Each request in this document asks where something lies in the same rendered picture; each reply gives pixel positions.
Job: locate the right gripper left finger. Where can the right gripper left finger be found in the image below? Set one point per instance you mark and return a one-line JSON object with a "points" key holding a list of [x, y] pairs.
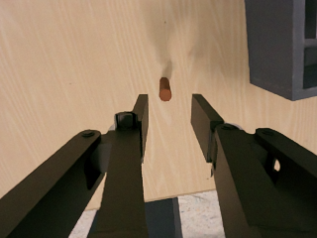
{"points": [[50, 200]]}

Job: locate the white square plate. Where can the white square plate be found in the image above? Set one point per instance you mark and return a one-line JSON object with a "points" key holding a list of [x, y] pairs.
{"points": [[310, 30]]}

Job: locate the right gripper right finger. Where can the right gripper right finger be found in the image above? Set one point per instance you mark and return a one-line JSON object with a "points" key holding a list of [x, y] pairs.
{"points": [[252, 195]]}

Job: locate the brown cylindrical peg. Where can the brown cylindrical peg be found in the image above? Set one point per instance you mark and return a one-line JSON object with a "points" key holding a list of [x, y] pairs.
{"points": [[164, 90]]}

